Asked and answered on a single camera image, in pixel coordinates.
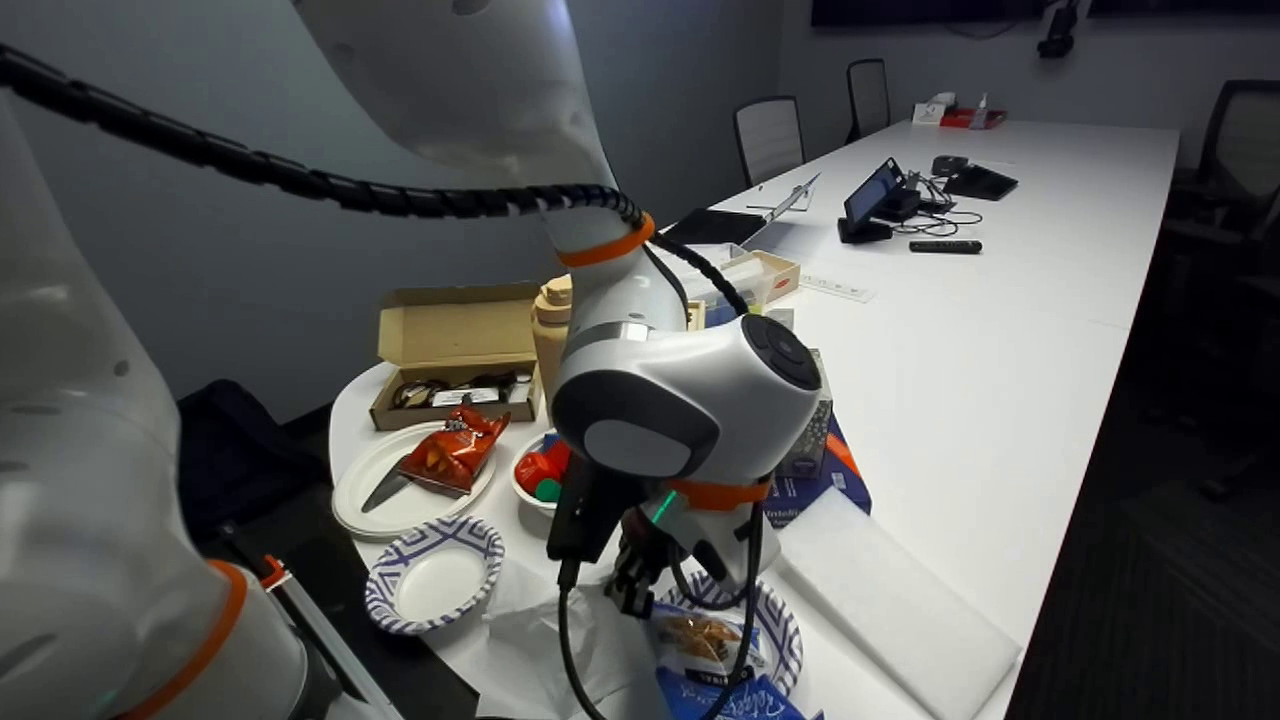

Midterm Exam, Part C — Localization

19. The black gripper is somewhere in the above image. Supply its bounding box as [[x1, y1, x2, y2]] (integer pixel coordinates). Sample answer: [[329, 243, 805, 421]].
[[603, 506, 729, 616]]

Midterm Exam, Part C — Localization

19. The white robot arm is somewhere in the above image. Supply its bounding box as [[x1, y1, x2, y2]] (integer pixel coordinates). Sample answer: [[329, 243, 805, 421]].
[[0, 0, 819, 720]]

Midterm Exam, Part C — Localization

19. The tan water bottle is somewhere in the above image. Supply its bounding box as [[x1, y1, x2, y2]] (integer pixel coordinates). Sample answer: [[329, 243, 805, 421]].
[[533, 276, 571, 397]]

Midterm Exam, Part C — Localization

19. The white bowl of toys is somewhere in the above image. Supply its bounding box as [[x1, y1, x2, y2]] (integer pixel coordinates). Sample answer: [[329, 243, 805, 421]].
[[513, 434, 571, 513]]

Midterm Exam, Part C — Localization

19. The blue snack bag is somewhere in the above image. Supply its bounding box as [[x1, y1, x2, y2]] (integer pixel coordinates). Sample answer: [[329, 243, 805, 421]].
[[650, 613, 805, 720]]

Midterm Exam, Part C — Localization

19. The blue Artificial Intelligence book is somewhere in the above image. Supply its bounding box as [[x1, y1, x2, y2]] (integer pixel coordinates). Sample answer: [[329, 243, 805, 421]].
[[764, 405, 873, 530]]

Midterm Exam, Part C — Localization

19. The blue patterned paper plate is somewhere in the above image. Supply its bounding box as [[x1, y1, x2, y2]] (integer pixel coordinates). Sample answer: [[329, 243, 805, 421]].
[[362, 518, 503, 636]]

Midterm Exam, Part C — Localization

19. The red Doritos chip bag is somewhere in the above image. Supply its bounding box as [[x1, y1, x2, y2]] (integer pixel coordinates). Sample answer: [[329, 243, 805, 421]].
[[403, 408, 507, 498]]

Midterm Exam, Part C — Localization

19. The white foam tray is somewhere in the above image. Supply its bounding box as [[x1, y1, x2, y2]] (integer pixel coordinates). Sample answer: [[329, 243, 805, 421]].
[[781, 506, 1017, 720]]

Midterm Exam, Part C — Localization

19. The clear plastic container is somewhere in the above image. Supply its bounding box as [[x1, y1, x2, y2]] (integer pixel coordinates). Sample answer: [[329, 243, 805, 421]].
[[689, 248, 801, 325]]

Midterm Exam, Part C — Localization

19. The open cardboard box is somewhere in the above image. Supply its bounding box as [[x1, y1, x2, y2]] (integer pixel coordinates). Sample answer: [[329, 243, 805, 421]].
[[368, 290, 537, 434]]

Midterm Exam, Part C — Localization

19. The white plate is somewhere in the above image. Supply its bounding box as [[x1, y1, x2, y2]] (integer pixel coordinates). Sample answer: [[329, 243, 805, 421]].
[[330, 427, 503, 541]]

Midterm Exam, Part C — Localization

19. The black marker pen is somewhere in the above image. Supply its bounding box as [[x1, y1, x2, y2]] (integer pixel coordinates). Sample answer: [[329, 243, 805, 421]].
[[906, 242, 985, 255]]

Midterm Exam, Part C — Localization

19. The black tablet on stand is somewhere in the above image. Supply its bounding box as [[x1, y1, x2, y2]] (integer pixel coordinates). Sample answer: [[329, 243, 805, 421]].
[[836, 160, 919, 243]]

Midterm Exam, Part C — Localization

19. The black office chair right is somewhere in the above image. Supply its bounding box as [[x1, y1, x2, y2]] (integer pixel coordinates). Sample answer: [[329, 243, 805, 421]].
[[1157, 79, 1280, 498]]

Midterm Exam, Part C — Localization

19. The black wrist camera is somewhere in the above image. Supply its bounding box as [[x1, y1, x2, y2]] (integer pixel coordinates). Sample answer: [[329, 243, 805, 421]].
[[547, 457, 643, 565]]

